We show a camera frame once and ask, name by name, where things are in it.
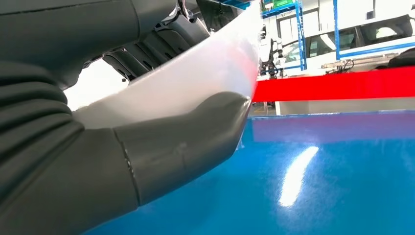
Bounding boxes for white black humanoid robot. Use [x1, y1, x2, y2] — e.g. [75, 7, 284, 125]
[259, 24, 284, 78]

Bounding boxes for green plastic crate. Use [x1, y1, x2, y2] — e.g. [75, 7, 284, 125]
[272, 0, 294, 9]

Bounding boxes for red barrier belt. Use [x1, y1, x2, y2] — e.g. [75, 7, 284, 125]
[252, 66, 415, 103]

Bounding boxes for white table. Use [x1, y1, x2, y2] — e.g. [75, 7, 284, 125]
[276, 97, 415, 116]

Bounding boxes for white car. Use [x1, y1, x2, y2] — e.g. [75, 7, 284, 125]
[278, 14, 415, 71]

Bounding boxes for long grey metal panel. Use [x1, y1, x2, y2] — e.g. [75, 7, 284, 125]
[321, 53, 399, 70]

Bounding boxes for black cable bundle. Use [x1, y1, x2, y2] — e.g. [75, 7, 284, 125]
[325, 60, 354, 74]

